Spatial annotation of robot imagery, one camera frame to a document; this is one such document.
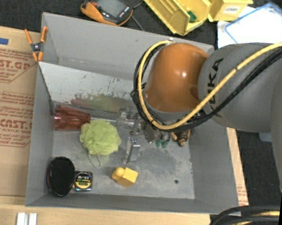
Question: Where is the brown toy animal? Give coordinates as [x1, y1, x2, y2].
[169, 127, 192, 148]

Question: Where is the black oval case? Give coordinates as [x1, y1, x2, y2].
[44, 154, 78, 199]

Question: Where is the light green mesh bath sponge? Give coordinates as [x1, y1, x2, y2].
[75, 117, 125, 170]

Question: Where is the yellow toy block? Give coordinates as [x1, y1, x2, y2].
[109, 165, 140, 190]

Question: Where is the brown cardboard board red print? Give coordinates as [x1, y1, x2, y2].
[0, 25, 267, 225]

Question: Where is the grey metal bin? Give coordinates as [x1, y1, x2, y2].
[18, 12, 264, 225]

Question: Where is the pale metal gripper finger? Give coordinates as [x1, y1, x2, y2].
[123, 136, 142, 166]
[114, 106, 144, 137]

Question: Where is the black and yellow tape measure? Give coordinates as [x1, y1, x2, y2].
[72, 169, 94, 194]

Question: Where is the red clear plastic cup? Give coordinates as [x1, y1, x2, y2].
[52, 103, 93, 136]

